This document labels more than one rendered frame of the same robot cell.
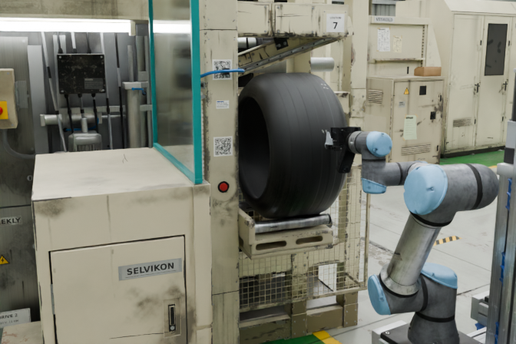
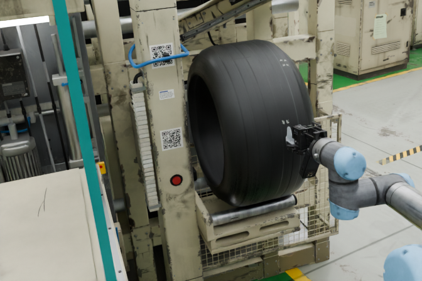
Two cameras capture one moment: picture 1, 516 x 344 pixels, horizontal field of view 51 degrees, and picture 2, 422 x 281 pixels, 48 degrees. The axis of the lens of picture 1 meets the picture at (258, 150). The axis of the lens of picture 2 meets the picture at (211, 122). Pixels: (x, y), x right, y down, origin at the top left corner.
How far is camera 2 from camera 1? 0.64 m
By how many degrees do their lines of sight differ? 12
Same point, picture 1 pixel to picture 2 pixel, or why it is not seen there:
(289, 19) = not seen: outside the picture
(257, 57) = (210, 17)
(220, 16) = not seen: outside the picture
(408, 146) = (378, 45)
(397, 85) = not seen: outside the picture
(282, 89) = (234, 73)
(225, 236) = (183, 228)
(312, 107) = (270, 93)
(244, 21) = not seen: outside the picture
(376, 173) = (346, 199)
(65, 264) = not seen: outside the picture
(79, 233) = not seen: outside the picture
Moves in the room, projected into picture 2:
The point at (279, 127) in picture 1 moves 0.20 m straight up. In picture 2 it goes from (232, 121) to (227, 59)
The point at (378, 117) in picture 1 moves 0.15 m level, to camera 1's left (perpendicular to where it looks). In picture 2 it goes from (348, 19) to (335, 19)
